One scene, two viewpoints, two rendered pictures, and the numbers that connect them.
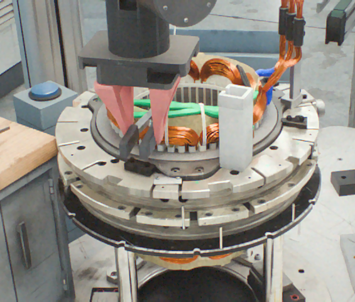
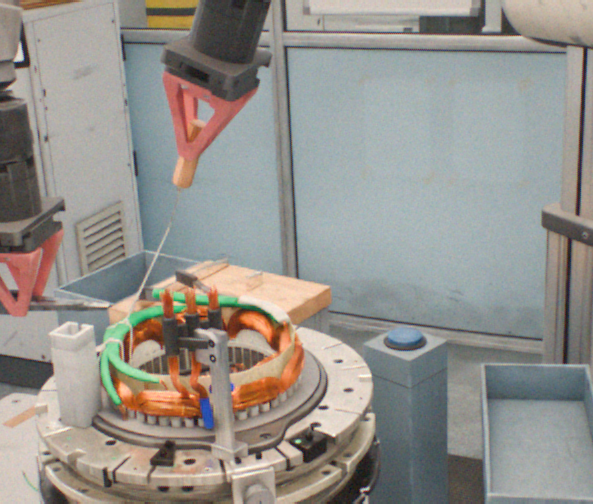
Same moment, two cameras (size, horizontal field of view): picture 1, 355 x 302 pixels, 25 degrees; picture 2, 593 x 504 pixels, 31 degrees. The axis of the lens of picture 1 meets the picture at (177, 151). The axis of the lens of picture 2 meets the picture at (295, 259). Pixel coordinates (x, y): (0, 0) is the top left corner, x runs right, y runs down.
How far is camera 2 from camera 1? 1.32 m
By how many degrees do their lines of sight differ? 79
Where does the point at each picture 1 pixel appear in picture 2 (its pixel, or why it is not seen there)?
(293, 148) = (101, 455)
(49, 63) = (550, 349)
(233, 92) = (86, 336)
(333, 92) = not seen: outside the picture
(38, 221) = not seen: hidden behind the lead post
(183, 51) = not seen: outside the picture
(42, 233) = not seen: hidden behind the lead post
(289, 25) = (186, 327)
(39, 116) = (366, 353)
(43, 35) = (549, 307)
